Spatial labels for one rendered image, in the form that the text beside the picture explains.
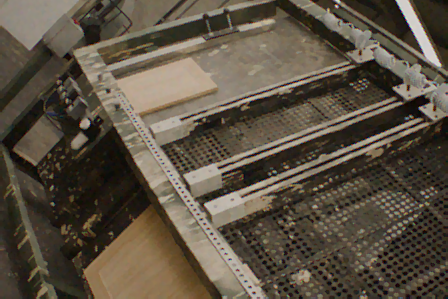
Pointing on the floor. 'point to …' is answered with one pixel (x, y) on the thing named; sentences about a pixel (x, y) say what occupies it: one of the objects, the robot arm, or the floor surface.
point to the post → (24, 76)
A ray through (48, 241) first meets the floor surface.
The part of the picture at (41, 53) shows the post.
